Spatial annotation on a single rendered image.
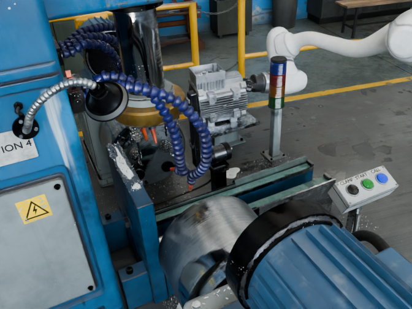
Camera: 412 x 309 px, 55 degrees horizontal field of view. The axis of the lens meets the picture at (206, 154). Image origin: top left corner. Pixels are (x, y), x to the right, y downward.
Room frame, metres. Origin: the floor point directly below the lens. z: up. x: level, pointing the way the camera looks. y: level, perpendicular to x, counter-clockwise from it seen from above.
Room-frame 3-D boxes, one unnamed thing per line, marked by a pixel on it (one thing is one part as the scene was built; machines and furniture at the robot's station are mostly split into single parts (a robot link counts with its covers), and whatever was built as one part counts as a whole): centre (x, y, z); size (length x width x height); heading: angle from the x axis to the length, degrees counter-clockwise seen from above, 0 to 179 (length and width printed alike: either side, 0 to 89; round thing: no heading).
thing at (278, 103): (1.36, -0.28, 1.05); 0.06 x 0.06 x 0.04
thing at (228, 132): (1.52, -0.07, 0.86); 0.27 x 0.24 x 0.12; 24
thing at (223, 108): (1.49, -0.06, 1.01); 0.20 x 0.19 x 0.19; 107
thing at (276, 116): (1.36, -0.28, 1.01); 0.08 x 0.08 x 0.42; 24
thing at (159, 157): (1.17, 0.23, 1.04); 0.41 x 0.25 x 0.25; 24
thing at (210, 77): (1.48, -0.02, 1.11); 0.12 x 0.11 x 0.07; 107
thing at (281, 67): (1.36, -0.28, 1.19); 0.06 x 0.06 x 0.04
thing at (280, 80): (1.36, -0.28, 1.14); 0.06 x 0.06 x 0.04
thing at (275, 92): (1.36, -0.28, 1.10); 0.06 x 0.06 x 0.04
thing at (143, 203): (0.80, 0.24, 0.97); 0.30 x 0.11 x 0.34; 24
